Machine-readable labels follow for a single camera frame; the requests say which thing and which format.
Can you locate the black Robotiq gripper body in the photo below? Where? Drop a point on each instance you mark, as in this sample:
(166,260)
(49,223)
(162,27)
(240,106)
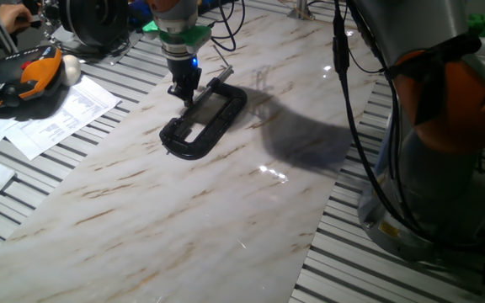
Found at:
(184,73)

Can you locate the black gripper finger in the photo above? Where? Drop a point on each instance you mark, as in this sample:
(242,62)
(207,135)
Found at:
(189,99)
(176,91)

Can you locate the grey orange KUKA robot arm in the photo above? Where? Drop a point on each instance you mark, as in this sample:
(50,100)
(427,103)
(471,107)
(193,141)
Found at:
(436,189)

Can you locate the person's hand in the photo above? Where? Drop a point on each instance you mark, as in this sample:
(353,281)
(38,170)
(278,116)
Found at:
(13,17)

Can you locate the black C-clamp with steel screw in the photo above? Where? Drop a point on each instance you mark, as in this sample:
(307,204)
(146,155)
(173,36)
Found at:
(221,120)

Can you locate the blue cloth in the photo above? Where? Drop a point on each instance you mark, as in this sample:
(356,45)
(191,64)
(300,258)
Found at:
(139,14)

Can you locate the white egg-shaped ball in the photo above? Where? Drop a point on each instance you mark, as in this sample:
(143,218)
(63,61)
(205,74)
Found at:
(70,69)

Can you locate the marble pattern sheet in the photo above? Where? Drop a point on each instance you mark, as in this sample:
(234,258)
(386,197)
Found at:
(183,219)

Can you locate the orange black teach pendant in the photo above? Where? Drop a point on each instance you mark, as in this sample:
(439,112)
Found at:
(28,76)

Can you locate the green printed wrist mount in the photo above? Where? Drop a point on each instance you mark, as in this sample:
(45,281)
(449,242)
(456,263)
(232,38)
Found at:
(196,37)

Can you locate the aluminium post with foot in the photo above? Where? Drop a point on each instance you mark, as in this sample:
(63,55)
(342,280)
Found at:
(301,8)

